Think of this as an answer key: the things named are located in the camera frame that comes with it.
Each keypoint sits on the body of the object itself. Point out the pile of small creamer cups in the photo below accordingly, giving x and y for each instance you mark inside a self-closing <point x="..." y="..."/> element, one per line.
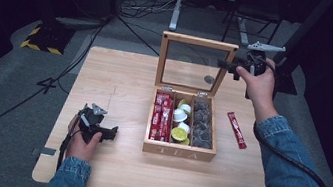
<point x="181" y="116"/>

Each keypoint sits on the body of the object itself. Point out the grey tape strip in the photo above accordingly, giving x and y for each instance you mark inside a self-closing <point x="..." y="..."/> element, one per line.
<point x="45" y="151"/>

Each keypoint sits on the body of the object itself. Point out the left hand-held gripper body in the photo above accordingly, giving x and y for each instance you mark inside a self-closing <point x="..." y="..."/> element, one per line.
<point x="92" y="119"/>

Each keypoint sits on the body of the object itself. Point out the black yellow striped base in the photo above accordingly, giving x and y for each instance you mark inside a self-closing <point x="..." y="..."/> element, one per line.
<point x="46" y="39"/>

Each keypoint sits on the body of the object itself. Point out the dark slanted metal stand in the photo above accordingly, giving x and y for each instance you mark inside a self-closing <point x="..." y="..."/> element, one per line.
<point x="301" y="37"/>

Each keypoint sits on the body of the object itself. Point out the row of red packets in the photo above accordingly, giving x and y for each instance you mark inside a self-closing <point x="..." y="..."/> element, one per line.
<point x="161" y="118"/>

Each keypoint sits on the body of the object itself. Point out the red stick packet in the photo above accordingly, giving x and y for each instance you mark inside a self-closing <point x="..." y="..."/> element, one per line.
<point x="237" y="130"/>

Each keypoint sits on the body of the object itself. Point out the pile of dark capsules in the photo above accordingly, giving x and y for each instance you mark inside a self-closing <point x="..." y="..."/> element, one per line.
<point x="202" y="124"/>

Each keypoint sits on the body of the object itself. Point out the white metal desk frame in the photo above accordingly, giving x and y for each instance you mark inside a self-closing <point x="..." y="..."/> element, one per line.
<point x="176" y="7"/>

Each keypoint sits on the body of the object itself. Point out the grey flat stand base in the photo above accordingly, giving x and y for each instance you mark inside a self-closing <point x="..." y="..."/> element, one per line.
<point x="79" y="22"/>

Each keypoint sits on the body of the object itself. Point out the wooden tea box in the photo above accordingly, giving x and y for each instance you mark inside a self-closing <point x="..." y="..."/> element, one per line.
<point x="179" y="151"/>

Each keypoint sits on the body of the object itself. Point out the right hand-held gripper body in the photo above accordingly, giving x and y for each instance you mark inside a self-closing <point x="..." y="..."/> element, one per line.
<point x="257" y="62"/>

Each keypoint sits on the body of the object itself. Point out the black metal chair frame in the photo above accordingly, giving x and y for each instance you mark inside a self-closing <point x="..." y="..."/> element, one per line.
<point x="251" y="12"/>

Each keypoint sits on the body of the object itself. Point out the person's left hand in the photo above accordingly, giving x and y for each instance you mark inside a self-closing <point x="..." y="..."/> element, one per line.
<point x="79" y="149"/>

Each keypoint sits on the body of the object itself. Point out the person's right hand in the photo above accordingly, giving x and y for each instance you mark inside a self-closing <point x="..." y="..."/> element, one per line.
<point x="261" y="88"/>

